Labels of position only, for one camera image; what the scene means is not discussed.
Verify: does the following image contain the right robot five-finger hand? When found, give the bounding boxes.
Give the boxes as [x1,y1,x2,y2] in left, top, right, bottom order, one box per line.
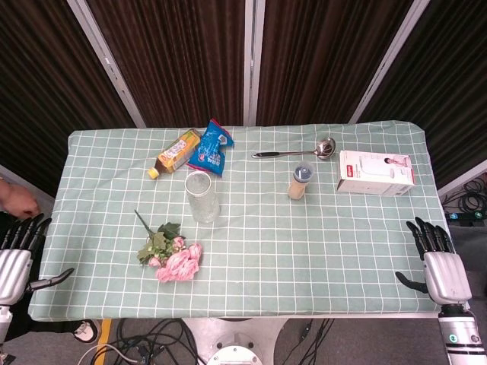
[395,217,473,306]

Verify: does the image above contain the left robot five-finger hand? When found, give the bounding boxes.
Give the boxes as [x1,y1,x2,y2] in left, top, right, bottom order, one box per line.
[0,213,75,306]

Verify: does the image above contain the pink artificial flower bouquet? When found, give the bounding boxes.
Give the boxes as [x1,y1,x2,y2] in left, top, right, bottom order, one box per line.
[133,209,203,284]

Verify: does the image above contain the person's bare hand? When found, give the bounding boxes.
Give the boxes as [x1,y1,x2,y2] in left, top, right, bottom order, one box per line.
[0,178,40,220]

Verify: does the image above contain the black power strip green switches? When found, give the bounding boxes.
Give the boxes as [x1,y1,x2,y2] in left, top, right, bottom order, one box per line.
[444,211,487,229]

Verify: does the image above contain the person's black trouser leg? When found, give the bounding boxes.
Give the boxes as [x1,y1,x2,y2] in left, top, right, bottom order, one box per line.
[0,211,79,341]

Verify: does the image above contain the yellow floor tape strip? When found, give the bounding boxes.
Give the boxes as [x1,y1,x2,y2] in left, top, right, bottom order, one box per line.
[95,319,113,357]

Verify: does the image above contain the white red product box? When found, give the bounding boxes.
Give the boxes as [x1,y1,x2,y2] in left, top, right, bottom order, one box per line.
[335,150,416,198]

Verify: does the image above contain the seasoning jar with grey lid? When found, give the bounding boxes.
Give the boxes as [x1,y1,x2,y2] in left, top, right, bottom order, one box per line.
[287,160,316,201]

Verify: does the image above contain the green white checked tablecloth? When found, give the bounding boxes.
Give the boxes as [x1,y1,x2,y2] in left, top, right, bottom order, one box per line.
[28,120,454,321]

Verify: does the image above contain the tea bottle with yellow cap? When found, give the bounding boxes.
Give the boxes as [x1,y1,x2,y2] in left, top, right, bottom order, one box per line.
[147,128,202,180]

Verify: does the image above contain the blue snack bag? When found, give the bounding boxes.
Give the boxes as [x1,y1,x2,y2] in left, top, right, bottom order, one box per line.
[186,118,235,178]

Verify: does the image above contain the coiled black cables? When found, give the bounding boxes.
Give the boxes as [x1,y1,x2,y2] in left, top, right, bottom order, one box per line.
[441,177,487,214]

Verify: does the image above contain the white floor cable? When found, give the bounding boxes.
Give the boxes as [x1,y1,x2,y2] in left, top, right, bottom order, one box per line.
[78,343,138,365]

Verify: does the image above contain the black cable with inline plug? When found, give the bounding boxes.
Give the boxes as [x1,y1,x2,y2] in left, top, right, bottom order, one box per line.
[295,318,336,365]

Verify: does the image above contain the black floor cable tangle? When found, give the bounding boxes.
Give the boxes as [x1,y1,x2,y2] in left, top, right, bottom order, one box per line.
[89,318,205,365]

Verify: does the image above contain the steel ladle with black handle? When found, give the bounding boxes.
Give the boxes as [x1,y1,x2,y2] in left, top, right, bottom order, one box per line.
[251,137,337,161]

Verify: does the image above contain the slanted aluminium partition post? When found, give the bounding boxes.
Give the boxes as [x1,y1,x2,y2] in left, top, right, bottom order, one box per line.
[347,0,424,125]
[66,0,147,129]

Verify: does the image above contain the white table pedestal base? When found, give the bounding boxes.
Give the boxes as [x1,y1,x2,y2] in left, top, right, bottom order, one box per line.
[181,317,291,365]

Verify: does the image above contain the upright aluminium partition post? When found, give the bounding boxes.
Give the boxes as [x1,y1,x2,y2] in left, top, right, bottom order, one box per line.
[242,0,266,127]

